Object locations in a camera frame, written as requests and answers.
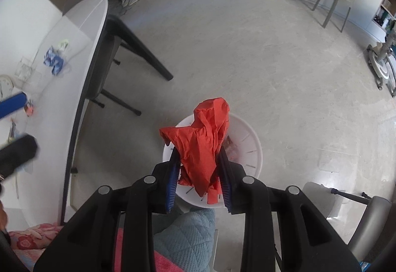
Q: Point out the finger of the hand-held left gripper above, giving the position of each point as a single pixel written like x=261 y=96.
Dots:
x=12 y=105
x=18 y=151

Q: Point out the pink crumpled paper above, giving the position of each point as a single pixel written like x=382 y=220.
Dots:
x=29 y=110

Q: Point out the wooden shelf unit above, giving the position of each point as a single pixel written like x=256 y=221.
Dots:
x=382 y=13

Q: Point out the round wall clock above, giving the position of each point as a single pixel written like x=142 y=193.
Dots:
x=4 y=84

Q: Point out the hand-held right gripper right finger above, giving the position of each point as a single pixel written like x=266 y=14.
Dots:
x=227 y=197

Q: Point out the grey exercise machine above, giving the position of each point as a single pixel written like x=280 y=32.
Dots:
x=382 y=67

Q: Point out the blue printed box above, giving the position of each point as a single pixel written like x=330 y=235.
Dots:
x=54 y=61

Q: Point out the red paper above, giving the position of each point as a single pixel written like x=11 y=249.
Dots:
x=201 y=142

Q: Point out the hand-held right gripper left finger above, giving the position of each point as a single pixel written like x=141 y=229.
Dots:
x=171 y=188

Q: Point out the round plastic waste bin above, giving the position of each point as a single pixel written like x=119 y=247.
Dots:
x=247 y=148

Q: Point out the black table leg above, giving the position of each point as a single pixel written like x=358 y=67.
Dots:
x=145 y=55

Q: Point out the green crumpled paper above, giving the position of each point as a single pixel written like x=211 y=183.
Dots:
x=64 y=44

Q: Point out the pink floral cloth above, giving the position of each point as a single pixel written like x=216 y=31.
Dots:
x=34 y=235

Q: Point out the white plastic object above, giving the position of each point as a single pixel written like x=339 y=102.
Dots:
x=321 y=200

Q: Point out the person's teal quilted clothing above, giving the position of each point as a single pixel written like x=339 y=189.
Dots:
x=185 y=238

